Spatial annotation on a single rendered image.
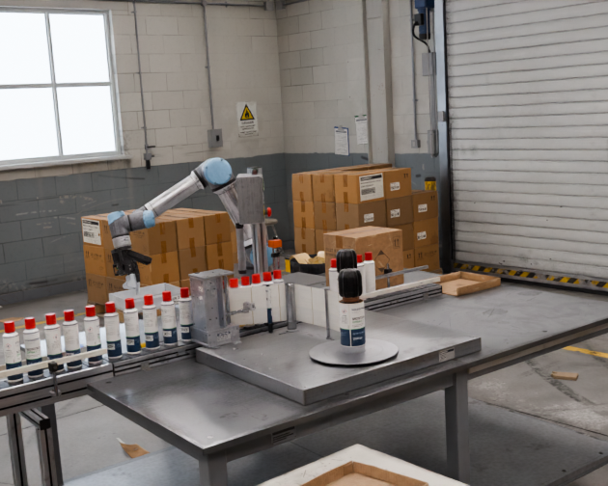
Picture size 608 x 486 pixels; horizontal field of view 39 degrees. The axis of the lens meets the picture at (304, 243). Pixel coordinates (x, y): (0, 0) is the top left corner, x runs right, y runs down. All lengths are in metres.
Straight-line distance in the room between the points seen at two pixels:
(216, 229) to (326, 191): 1.05
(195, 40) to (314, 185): 2.88
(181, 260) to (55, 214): 2.27
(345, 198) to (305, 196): 0.51
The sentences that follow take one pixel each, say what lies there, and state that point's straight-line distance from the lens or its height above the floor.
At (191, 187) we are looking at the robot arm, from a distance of 3.85.
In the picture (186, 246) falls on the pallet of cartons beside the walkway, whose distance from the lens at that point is 7.02.
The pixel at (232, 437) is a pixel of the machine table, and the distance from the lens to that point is 2.44.
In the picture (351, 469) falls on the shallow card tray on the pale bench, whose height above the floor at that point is 0.81.
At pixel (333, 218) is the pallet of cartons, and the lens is 7.48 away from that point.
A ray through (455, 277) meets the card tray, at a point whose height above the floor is 0.85.
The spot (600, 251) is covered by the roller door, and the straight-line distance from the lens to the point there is 7.64.
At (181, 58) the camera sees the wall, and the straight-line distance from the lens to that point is 9.69.
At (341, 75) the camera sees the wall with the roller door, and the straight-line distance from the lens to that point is 9.68.
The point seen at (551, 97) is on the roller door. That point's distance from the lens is 7.77.
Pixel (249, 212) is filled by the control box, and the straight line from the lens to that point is 3.37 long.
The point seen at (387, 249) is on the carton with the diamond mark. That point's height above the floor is 1.04.
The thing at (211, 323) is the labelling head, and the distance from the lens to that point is 3.13.
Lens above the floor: 1.73
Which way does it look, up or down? 9 degrees down
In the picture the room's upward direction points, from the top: 3 degrees counter-clockwise
